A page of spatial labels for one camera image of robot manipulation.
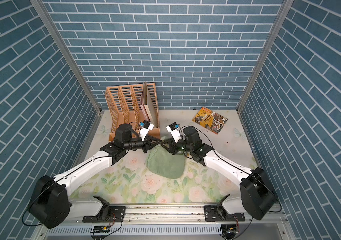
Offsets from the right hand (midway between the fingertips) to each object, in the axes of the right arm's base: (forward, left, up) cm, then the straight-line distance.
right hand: (164, 143), depth 78 cm
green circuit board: (-37, +27, -23) cm, 51 cm away
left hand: (-1, 0, +2) cm, 3 cm away
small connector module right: (-32, -34, -21) cm, 51 cm away
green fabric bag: (-7, +1, -8) cm, 11 cm away
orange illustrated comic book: (+35, -29, -18) cm, 49 cm away
